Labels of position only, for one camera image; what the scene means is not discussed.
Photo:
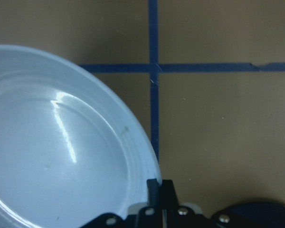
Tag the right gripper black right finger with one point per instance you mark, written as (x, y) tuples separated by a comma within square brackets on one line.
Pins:
[(168, 196)]

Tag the dark blue saucepan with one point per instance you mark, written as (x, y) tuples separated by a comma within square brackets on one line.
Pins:
[(257, 214)]

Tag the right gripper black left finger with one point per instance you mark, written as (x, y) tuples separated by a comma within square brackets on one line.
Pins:
[(153, 189)]

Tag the blue plate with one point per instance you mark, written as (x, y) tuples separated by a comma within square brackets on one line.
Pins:
[(70, 149)]

